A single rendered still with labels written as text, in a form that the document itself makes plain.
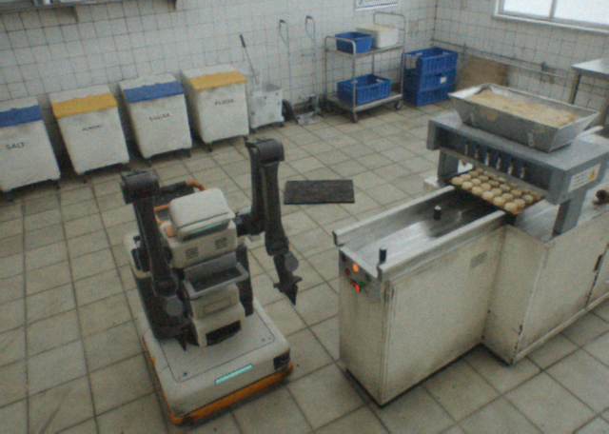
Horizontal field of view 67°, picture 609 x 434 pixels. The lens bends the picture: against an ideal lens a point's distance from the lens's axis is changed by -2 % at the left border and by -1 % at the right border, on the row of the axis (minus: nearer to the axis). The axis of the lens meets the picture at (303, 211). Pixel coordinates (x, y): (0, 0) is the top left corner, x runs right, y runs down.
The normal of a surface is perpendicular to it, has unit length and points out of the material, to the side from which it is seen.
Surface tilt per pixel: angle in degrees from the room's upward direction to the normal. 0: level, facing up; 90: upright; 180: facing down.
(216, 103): 92
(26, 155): 91
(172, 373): 0
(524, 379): 0
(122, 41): 90
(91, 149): 95
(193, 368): 0
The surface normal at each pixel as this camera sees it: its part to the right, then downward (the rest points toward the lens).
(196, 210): 0.30, -0.34
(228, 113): 0.44, 0.47
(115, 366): -0.04, -0.86
